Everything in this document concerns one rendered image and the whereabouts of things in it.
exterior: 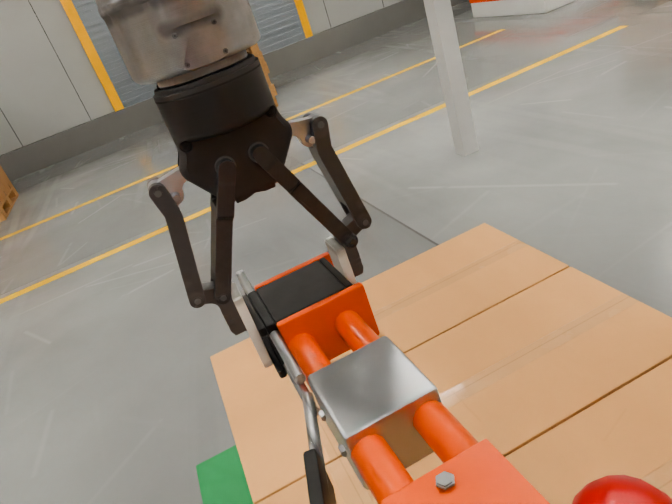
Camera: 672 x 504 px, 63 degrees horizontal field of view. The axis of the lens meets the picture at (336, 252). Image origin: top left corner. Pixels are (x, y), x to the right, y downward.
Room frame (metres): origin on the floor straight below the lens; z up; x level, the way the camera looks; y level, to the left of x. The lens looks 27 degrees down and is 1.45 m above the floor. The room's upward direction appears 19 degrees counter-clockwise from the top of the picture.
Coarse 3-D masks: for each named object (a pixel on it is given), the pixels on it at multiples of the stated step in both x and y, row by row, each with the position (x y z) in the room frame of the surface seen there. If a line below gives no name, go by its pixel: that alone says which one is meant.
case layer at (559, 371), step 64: (448, 256) 1.48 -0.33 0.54; (512, 256) 1.36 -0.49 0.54; (384, 320) 1.27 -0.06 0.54; (448, 320) 1.17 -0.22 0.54; (512, 320) 1.09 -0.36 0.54; (576, 320) 1.01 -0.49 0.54; (640, 320) 0.94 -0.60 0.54; (256, 384) 1.19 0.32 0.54; (448, 384) 0.95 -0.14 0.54; (512, 384) 0.89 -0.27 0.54; (576, 384) 0.83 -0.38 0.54; (640, 384) 0.77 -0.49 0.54; (256, 448) 0.96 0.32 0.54; (512, 448) 0.73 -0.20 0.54; (576, 448) 0.68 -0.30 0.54; (640, 448) 0.64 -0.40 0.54
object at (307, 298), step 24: (312, 264) 0.43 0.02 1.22; (264, 288) 0.42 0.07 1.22; (288, 288) 0.40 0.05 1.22; (312, 288) 0.39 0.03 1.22; (336, 288) 0.37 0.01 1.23; (360, 288) 0.36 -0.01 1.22; (288, 312) 0.36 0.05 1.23; (312, 312) 0.35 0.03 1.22; (336, 312) 0.36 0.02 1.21; (360, 312) 0.36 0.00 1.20; (288, 336) 0.35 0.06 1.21; (312, 336) 0.35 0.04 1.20; (336, 336) 0.36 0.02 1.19
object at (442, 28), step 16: (432, 0) 3.57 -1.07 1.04; (448, 0) 3.59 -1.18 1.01; (432, 16) 3.61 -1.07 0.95; (448, 16) 3.59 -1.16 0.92; (432, 32) 3.65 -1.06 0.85; (448, 32) 3.58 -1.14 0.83; (448, 48) 3.58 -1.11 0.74; (448, 64) 3.57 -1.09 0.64; (448, 80) 3.58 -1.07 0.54; (464, 80) 3.59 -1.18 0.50; (448, 96) 3.62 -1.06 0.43; (464, 96) 3.59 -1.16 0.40; (448, 112) 3.67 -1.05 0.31; (464, 112) 3.58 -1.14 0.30; (464, 128) 3.58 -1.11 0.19; (464, 144) 3.57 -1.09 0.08
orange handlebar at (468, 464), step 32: (352, 320) 0.34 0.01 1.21; (320, 352) 0.32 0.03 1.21; (416, 416) 0.23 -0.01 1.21; (448, 416) 0.22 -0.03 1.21; (384, 448) 0.22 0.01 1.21; (448, 448) 0.20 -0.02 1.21; (480, 448) 0.19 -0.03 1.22; (384, 480) 0.19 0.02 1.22; (416, 480) 0.18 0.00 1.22; (448, 480) 0.17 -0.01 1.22; (480, 480) 0.17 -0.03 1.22; (512, 480) 0.17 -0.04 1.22
